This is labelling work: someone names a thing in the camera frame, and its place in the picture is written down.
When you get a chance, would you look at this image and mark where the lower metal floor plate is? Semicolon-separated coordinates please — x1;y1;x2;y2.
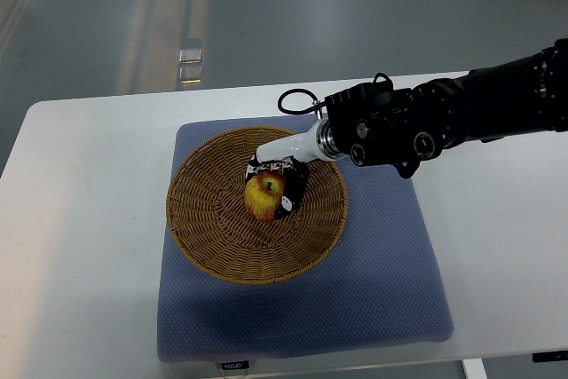
177;64;202;84

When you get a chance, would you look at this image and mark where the upper metal floor plate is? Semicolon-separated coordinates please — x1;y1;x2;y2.
178;47;201;64

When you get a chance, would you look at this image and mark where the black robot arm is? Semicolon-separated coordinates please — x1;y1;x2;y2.
325;39;567;178

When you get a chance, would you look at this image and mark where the white table leg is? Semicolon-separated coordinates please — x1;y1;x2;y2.
461;359;488;379

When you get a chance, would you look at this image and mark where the woven wicker basket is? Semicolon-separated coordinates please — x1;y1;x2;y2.
166;126;348;286

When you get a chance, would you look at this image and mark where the blue quilted mat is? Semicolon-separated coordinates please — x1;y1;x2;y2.
157;116;454;362

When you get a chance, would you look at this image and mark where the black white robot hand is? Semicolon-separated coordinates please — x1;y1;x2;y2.
245;118;345;219

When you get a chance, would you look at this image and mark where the black cable loop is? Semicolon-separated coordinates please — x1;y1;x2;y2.
277;88;329;121

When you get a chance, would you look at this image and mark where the metal floor plate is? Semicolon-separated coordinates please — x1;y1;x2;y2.
178;47;201;64
177;64;202;84

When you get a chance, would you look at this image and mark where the black table label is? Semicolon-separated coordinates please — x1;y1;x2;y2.
221;360;249;371

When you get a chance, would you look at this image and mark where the red yellow apple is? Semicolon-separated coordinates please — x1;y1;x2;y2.
243;171;286;223

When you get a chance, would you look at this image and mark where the black table edge bracket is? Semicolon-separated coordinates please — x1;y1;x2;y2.
532;350;568;363

